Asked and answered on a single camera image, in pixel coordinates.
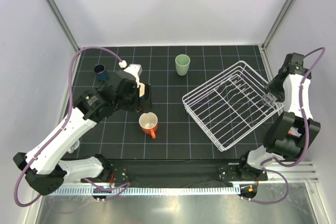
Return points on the pale green tumbler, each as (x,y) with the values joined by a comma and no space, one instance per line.
(182,63)

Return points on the clear faceted glass cup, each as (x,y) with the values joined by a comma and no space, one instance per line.
(269,99)

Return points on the aluminium rail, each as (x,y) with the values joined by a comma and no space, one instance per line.
(301,173)

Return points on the blue mug cream inside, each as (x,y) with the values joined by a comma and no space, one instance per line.
(141,94)

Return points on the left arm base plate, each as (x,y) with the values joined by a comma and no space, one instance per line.
(119,174)

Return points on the slotted cable duct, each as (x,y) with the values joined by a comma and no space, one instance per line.
(88,190)

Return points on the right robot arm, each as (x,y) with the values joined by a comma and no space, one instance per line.
(288,139)

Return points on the dark blue cup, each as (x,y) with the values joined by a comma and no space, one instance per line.
(101,72)

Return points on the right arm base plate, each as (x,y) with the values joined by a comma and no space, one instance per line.
(228,173)

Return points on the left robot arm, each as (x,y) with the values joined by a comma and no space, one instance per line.
(43,167)

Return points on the white wire dish rack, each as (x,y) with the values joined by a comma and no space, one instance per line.
(229,106)

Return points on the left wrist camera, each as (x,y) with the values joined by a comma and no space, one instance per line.
(135,70)

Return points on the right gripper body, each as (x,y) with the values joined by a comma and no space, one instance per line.
(276,88)

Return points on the black gridded table mat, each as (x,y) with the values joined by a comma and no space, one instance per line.
(178,136)

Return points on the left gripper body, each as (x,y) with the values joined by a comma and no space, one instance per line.
(131,102)

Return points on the orange mug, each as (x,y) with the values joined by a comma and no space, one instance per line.
(149,124)

